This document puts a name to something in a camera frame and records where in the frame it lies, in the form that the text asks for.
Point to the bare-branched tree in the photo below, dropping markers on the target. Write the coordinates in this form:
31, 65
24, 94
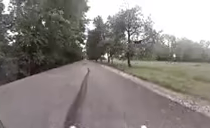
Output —
128, 33

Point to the row of trees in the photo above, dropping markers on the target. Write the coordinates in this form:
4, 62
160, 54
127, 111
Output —
189, 50

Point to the wood of dense trees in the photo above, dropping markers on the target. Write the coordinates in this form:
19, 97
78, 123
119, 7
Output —
36, 33

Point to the robot's own part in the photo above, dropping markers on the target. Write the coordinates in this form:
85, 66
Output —
73, 126
143, 126

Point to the grey asphalt road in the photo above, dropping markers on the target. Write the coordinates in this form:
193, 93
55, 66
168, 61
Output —
103, 96

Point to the green grass field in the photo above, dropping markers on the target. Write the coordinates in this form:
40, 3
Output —
179, 75

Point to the gravel strip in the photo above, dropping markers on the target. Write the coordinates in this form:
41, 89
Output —
166, 94

